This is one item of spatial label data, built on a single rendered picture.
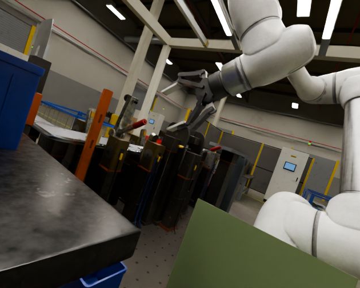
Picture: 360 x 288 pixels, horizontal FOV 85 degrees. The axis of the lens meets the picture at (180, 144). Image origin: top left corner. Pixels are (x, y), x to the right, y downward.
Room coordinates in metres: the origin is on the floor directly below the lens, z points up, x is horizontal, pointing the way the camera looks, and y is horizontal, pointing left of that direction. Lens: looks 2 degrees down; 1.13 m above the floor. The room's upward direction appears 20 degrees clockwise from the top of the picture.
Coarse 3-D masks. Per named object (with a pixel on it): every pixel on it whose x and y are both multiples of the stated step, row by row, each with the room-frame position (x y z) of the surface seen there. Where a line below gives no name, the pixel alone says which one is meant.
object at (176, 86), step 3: (174, 84) 0.64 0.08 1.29; (177, 84) 0.64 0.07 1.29; (180, 84) 0.65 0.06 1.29; (168, 87) 0.65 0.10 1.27; (171, 87) 0.65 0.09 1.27; (174, 87) 0.65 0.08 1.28; (177, 87) 0.65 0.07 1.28; (180, 87) 0.66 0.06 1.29; (162, 90) 0.66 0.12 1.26; (165, 90) 0.66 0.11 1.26; (168, 90) 0.66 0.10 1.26; (171, 90) 0.66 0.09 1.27; (174, 90) 0.67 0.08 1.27; (162, 93) 0.67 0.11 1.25; (165, 93) 0.67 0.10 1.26; (168, 93) 0.68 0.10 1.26
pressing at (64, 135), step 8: (40, 128) 0.68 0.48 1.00; (48, 128) 0.71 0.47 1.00; (56, 128) 0.77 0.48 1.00; (48, 136) 0.62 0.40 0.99; (56, 136) 0.62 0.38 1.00; (64, 136) 0.67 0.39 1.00; (72, 136) 0.73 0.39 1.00; (80, 136) 0.78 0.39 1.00; (80, 144) 0.69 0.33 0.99; (104, 144) 0.78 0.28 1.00; (128, 152) 0.87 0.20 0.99; (136, 152) 0.91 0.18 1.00
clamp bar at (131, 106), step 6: (126, 96) 0.75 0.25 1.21; (132, 96) 0.72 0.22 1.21; (126, 102) 0.73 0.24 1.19; (132, 102) 0.73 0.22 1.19; (126, 108) 0.72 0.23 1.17; (132, 108) 0.74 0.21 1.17; (120, 114) 0.74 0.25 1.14; (126, 114) 0.73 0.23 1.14; (120, 120) 0.73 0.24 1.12; (126, 120) 0.75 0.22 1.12; (114, 126) 0.74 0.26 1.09; (120, 126) 0.74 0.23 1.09
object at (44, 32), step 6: (42, 24) 0.64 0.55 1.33; (48, 24) 0.61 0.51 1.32; (42, 30) 0.63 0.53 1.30; (48, 30) 0.60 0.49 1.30; (36, 36) 0.65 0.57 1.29; (42, 36) 0.62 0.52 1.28; (48, 36) 0.59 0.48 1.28; (36, 42) 0.64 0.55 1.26; (42, 42) 0.61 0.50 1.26; (36, 48) 0.63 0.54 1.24; (42, 48) 0.60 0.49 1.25; (48, 48) 0.59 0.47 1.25; (30, 54) 0.65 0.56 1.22; (42, 54) 0.59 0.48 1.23
